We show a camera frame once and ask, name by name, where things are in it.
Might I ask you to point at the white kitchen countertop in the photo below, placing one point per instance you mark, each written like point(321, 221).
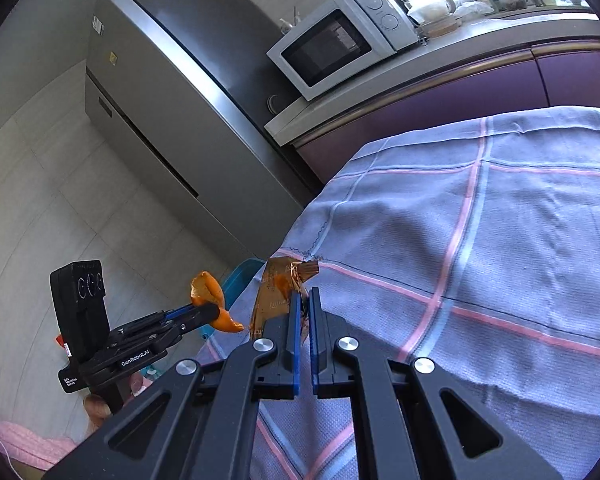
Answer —
point(480, 35)

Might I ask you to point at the person's left forearm pink sleeve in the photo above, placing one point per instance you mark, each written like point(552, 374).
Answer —
point(25, 442)

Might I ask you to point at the purple kitchen cabinet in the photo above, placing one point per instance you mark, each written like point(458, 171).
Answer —
point(480, 90)

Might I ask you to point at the crumpled white bag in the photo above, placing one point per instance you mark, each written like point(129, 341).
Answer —
point(472, 10)

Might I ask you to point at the person's left hand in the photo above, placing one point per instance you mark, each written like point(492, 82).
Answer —
point(96, 407)

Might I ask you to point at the white microwave oven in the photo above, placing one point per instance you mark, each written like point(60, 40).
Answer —
point(330, 45)

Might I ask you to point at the wooden kettle base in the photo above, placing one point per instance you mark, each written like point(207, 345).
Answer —
point(442, 27)

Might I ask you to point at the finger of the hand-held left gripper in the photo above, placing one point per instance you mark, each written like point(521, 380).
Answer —
point(190, 335)
point(175, 316)

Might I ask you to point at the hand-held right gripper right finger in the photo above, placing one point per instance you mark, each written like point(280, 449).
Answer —
point(316, 350)

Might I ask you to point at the gold foil snack packet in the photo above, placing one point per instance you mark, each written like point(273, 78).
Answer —
point(272, 300)

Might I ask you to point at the orange peel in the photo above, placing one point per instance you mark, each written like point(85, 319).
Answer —
point(207, 285)

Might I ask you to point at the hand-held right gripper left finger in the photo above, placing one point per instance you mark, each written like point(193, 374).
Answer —
point(294, 350)

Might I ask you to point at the grey refrigerator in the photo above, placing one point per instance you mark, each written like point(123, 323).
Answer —
point(180, 110)

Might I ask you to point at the glass kettle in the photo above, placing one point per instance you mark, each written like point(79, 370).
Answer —
point(430, 2)

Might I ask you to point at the plaid purple tablecloth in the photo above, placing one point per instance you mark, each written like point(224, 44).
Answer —
point(480, 235)

